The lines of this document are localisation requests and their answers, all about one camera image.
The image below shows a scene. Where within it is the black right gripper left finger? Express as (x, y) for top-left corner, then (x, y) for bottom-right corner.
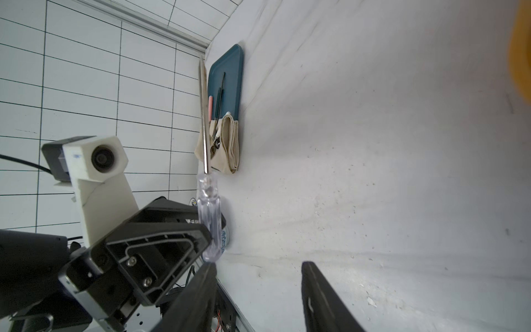
(152, 263), (217, 331)

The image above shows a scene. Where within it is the pink handled spoon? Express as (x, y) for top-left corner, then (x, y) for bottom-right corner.
(208, 95), (214, 122)

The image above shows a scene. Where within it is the aluminium mounting rail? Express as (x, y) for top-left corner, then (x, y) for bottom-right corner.
(124, 280), (255, 331)

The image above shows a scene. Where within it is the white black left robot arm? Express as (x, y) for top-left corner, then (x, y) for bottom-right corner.
(1, 197), (217, 331)

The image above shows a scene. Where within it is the metal spoon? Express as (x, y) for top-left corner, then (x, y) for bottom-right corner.
(210, 123), (221, 159)

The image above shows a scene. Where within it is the yellow plastic storage box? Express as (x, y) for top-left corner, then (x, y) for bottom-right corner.
(507, 0), (530, 104)

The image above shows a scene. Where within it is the blue patterned plate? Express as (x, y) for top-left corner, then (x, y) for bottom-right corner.
(221, 226), (230, 254)

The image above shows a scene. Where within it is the beige cloth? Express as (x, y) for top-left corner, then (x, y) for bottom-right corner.
(209, 112), (240, 174)

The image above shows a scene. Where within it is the dark teal tray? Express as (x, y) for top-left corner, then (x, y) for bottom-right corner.
(207, 44), (245, 120)

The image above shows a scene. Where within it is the black chopstick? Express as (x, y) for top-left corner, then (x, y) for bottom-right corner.
(212, 73), (226, 138)

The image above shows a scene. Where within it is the small clear screwdriver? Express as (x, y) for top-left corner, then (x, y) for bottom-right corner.
(197, 58), (223, 263)

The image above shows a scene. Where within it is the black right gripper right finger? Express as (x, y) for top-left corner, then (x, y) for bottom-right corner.
(301, 261), (365, 332)

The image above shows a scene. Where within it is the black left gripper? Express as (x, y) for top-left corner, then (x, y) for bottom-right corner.
(58, 196), (212, 322)

